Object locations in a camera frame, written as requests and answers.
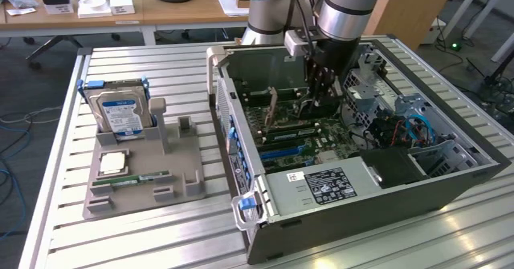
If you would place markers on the graphics card with metal bracket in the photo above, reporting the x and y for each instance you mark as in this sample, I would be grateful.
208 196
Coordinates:
273 106

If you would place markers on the wooden desk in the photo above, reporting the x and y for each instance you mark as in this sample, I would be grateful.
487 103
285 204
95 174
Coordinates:
181 10

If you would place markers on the white table frame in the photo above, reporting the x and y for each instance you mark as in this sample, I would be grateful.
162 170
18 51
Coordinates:
479 7

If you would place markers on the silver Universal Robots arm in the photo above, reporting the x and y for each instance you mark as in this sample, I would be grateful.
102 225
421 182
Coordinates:
345 10

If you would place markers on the CPU with metal lid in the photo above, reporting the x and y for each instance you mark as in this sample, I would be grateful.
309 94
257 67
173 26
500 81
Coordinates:
113 162

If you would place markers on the grey power supply unit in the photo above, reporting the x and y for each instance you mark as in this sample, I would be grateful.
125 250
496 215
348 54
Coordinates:
289 196

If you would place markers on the blue expansion slot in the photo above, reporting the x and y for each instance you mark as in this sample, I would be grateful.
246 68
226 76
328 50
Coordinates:
281 154

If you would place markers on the green RAM stick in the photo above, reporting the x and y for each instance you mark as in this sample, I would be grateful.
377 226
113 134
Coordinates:
125 180

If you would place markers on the white box with black top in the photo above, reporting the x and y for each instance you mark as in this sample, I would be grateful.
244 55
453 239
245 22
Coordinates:
57 4

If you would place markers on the plain white box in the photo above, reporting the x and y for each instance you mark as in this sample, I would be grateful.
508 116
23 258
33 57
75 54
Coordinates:
122 6

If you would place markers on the white card with red print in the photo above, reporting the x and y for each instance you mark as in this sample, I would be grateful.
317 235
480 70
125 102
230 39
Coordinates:
21 11

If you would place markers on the device with green light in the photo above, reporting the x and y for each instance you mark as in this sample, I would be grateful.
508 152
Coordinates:
455 46

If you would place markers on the open dark PC case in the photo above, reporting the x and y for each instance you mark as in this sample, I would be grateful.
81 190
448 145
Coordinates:
361 221

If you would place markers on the RAM stick with white label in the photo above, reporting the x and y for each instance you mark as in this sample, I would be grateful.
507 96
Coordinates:
289 133

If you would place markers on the silver chipset heatsink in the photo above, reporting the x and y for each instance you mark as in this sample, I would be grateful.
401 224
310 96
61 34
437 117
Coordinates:
328 157

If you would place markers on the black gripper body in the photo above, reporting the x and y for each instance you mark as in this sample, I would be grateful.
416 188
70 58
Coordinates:
337 55

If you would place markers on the green motherboard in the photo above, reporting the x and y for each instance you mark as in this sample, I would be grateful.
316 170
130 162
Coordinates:
333 142

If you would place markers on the black office chair base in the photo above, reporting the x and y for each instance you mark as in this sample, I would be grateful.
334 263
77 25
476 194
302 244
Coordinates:
49 44

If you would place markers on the hard disk in blue caddy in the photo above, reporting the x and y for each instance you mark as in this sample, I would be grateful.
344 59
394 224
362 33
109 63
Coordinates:
121 115

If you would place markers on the grey parts rack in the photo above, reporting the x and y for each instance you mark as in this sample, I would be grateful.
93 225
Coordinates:
137 193

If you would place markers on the tall metal disk bay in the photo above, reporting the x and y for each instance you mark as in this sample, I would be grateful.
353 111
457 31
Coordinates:
369 106

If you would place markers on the stack of white papers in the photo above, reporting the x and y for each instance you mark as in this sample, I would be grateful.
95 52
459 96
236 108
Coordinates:
233 7

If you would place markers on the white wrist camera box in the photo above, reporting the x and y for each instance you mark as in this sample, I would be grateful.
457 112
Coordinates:
296 43

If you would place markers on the white socket box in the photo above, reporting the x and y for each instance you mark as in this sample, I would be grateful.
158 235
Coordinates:
439 29

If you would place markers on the blue case latch tab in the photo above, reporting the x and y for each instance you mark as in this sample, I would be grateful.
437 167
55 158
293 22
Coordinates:
246 204

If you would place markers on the wooden cabinet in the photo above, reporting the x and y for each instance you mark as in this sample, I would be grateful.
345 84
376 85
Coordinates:
409 10

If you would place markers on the black RAM slot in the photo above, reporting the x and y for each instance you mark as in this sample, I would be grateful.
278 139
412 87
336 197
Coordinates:
257 100
256 92

